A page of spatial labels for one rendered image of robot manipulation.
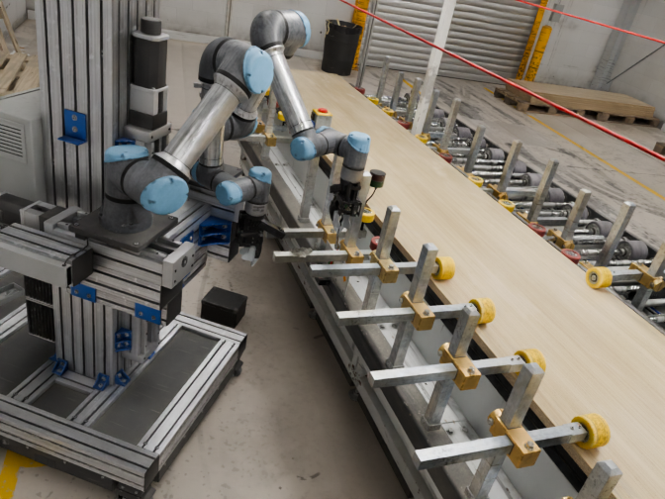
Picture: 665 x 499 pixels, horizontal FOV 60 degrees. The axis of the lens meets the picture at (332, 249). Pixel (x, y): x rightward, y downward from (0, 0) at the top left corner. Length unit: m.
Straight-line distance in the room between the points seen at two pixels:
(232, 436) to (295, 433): 0.27
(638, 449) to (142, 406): 1.66
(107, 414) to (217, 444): 0.47
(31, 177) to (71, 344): 0.68
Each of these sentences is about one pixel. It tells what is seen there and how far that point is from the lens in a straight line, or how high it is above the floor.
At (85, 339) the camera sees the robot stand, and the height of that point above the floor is 0.41.
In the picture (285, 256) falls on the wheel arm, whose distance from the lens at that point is 2.07.
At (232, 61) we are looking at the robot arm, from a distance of 1.67.
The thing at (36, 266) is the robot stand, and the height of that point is 0.92.
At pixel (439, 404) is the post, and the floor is 0.80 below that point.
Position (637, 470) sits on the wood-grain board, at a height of 0.90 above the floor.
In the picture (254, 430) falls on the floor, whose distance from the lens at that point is 2.60.
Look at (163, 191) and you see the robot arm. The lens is 1.57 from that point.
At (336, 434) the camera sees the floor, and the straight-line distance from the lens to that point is 2.65.
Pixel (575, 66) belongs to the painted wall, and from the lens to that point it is 12.04.
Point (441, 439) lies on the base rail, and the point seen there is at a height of 0.70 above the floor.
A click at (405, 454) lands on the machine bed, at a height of 0.17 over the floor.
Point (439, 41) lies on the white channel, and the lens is 3.59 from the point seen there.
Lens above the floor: 1.90
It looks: 29 degrees down
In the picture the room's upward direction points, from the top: 12 degrees clockwise
